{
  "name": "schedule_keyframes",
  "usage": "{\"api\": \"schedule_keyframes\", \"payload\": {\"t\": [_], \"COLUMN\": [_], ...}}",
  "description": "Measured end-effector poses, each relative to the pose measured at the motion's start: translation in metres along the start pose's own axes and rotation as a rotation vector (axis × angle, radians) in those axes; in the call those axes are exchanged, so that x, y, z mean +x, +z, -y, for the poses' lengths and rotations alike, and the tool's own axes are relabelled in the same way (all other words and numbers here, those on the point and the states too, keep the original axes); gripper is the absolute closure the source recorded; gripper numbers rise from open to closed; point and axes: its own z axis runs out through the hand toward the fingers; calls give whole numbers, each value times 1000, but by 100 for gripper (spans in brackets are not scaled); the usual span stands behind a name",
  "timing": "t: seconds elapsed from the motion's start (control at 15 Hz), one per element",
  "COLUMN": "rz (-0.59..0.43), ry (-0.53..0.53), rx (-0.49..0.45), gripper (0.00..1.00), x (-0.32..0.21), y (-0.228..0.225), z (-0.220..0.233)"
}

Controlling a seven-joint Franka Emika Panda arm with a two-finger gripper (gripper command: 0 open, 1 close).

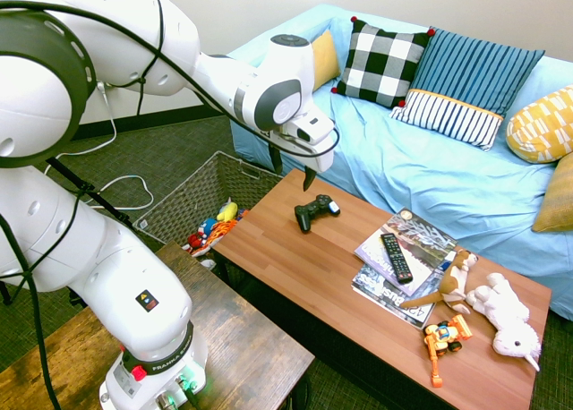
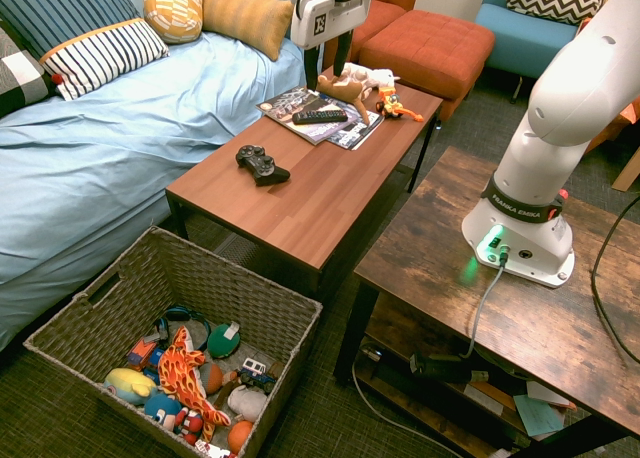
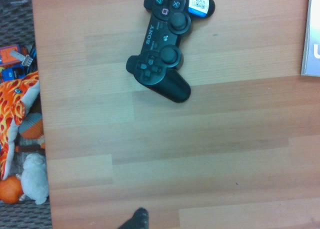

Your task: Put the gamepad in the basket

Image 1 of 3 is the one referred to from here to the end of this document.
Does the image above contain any yellow white patterned pillow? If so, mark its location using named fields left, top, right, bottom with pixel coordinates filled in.
left=506, top=84, right=573, bottom=165

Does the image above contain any flame patterned plush lizard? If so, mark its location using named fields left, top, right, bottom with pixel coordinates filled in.
left=196, top=219, right=238, bottom=257

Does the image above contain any white cable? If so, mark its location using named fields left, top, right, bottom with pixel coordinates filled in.
left=43, top=81, right=155, bottom=212

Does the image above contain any black white checkered pillow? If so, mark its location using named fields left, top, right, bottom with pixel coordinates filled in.
left=330, top=15, right=436, bottom=109

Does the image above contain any plain yellow pillow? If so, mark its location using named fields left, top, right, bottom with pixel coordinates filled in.
left=311, top=28, right=342, bottom=93

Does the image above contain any magazine with snowy cover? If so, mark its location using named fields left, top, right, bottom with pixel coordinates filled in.
left=353, top=207, right=458, bottom=297

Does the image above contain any mustard woven pillow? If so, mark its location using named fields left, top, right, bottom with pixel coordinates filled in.
left=531, top=152, right=573, bottom=234

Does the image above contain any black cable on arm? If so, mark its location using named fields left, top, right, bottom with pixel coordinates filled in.
left=0, top=0, right=340, bottom=410

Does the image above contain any business magazine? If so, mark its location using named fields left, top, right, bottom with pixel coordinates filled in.
left=351, top=266, right=438, bottom=330

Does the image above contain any reddish wood coffee table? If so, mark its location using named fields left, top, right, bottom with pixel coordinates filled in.
left=211, top=167, right=552, bottom=410

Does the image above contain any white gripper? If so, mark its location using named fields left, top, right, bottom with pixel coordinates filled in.
left=268, top=110, right=337, bottom=193

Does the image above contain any grey woven basket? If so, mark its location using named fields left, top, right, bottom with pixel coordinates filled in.
left=133, top=149, right=285, bottom=255

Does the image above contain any black gamepad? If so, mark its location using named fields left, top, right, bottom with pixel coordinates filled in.
left=294, top=193, right=342, bottom=235

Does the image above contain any yellow haired plush doll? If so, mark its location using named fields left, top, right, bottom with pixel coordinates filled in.
left=216, top=198, right=238, bottom=222

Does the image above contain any brown kangaroo plush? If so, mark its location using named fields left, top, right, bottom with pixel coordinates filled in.
left=399, top=248, right=479, bottom=316

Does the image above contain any blue striped pillow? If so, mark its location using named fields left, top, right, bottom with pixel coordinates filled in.
left=406, top=26, right=546, bottom=118

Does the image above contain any orange toy excavator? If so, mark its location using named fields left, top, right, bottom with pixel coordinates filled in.
left=423, top=313, right=475, bottom=389

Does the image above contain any dark rustic wood table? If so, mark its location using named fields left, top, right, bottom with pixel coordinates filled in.
left=0, top=241, right=316, bottom=410

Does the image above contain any white unicorn plush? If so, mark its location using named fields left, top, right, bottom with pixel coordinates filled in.
left=465, top=272, right=543, bottom=373

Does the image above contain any black remote control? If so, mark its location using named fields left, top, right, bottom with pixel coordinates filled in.
left=380, top=232, right=415, bottom=286

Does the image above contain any sofa with light blue cover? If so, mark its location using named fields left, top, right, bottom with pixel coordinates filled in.
left=226, top=3, right=573, bottom=321

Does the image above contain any white navy striped pillow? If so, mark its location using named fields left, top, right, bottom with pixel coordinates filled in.
left=388, top=89, right=505, bottom=152

